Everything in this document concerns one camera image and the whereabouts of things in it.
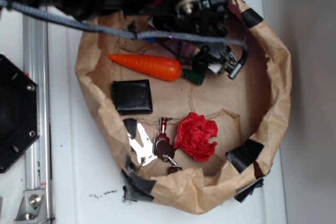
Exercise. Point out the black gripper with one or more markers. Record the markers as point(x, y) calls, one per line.
point(207, 18)

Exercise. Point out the orange toy carrot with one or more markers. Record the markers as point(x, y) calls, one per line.
point(163, 68)

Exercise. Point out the black leather wallet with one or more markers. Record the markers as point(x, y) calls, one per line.
point(132, 97)

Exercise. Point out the brown paper bag bin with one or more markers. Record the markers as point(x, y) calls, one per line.
point(249, 113)

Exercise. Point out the crumpled red paper ball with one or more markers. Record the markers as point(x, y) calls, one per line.
point(196, 137)

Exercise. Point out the silver key bunch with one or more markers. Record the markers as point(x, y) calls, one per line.
point(148, 150)

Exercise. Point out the aluminium extrusion rail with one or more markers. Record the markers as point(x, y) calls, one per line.
point(38, 169)

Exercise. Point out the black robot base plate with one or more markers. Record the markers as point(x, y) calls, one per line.
point(19, 119)

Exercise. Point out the metal corner bracket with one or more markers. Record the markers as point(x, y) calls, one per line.
point(33, 207)

